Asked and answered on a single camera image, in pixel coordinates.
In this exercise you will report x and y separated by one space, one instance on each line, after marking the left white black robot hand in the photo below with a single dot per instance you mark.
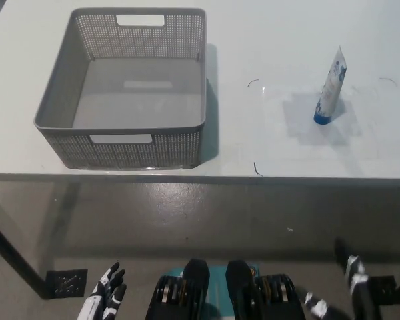
103 296

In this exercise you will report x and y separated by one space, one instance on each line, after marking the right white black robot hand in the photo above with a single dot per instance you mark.
358 280

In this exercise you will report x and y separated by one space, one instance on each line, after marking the white blue shampoo tube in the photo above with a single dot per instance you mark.
331 86

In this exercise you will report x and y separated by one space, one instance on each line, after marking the black floor foot plate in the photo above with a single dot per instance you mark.
385 290
68 283

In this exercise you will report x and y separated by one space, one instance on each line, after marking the black teal robot body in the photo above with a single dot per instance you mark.
240 286

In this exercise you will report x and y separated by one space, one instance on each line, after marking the grey perforated plastic basket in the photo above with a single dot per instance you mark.
70 100

